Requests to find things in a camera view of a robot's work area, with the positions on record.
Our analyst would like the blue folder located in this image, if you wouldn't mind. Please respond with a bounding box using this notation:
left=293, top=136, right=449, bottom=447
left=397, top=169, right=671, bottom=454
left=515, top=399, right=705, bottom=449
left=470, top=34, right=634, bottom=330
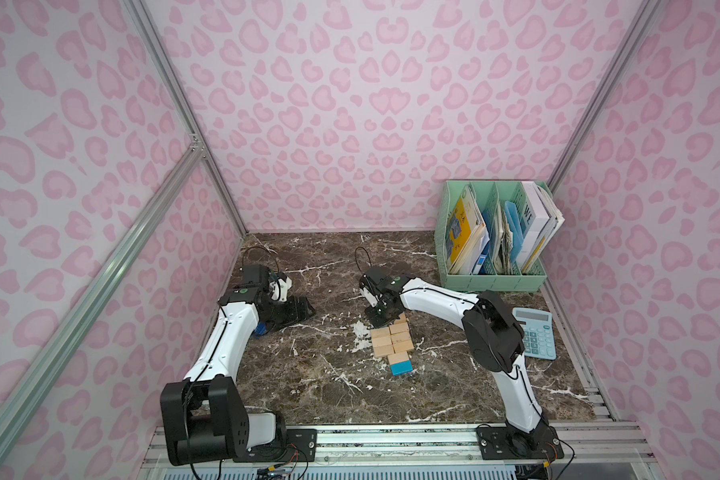
left=504, top=201, right=524, bottom=264

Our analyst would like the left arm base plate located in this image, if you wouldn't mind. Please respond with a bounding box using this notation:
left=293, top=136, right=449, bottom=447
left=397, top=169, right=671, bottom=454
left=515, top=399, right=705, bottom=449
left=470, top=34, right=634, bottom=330
left=232, top=428, right=317, bottom=463

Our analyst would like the teal rectangular block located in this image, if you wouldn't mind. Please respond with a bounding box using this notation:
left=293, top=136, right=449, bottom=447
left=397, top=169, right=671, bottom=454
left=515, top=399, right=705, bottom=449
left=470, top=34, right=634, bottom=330
left=390, top=360, right=413, bottom=376

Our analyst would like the white book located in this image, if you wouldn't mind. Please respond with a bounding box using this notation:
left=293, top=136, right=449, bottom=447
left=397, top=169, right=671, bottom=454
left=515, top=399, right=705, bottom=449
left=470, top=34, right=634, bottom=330
left=512, top=181, right=565, bottom=274

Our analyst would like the yellow book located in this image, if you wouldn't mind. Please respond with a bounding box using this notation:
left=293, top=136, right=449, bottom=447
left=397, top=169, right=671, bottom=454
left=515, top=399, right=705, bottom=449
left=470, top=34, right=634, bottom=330
left=444, top=184, right=489, bottom=275

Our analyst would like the wooden block top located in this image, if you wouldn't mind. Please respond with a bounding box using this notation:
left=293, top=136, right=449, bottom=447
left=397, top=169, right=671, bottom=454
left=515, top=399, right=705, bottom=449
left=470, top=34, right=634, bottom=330
left=370, top=327, right=391, bottom=339

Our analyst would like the green file organizer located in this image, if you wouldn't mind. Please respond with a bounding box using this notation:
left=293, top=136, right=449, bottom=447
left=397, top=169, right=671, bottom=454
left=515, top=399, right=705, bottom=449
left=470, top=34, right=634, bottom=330
left=434, top=180, right=547, bottom=293

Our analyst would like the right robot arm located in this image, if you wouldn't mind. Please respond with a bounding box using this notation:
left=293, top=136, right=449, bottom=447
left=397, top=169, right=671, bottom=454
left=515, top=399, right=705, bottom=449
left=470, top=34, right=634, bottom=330
left=359, top=267, right=548, bottom=434

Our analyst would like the aluminium front rail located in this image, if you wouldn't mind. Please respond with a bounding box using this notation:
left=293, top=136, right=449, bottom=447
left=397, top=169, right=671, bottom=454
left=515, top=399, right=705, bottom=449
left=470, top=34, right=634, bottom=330
left=137, top=422, right=661, bottom=472

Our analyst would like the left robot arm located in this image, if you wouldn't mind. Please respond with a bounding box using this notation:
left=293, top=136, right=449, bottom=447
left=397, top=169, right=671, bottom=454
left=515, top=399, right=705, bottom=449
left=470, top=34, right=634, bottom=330
left=160, top=264, right=315, bottom=467

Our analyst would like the grey calculator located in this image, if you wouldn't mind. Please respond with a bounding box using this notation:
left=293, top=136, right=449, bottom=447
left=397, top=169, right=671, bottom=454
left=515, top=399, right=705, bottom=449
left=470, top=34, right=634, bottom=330
left=512, top=307, right=557, bottom=361

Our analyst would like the wooden block bottom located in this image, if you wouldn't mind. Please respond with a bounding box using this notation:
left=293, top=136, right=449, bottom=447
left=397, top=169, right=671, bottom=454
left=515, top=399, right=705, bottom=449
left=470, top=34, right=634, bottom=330
left=387, top=351, right=410, bottom=365

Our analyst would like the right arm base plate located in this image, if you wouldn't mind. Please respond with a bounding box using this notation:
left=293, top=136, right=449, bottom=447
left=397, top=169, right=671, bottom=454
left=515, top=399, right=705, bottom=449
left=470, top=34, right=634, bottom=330
left=476, top=423, right=565, bottom=463

